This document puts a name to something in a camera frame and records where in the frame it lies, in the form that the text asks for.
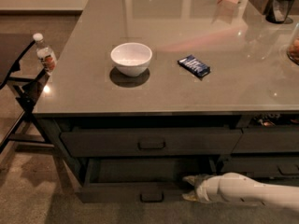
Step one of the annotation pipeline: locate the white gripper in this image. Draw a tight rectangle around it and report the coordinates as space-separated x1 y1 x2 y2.
182 175 222 203

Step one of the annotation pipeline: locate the drawer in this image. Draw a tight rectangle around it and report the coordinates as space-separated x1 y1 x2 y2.
60 128 242 157
218 157 299 178
233 126 299 153
78 156 213 203

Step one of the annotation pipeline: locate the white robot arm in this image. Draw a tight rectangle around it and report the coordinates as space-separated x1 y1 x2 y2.
182 173 299 212

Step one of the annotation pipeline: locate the blue snack bar wrapper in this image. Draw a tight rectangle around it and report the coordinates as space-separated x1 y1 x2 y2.
178 55 210 77

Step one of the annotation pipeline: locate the white ceramic bowl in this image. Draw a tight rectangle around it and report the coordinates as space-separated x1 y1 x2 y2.
110 42 152 77

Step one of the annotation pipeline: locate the glass jar with snacks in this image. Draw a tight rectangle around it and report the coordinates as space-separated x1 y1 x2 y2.
287 23 299 65

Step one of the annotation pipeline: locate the clear plastic water bottle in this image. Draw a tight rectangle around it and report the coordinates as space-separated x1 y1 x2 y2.
33 33 57 75

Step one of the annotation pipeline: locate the dark folding chair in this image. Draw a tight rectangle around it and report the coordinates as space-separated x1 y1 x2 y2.
0 34 50 151

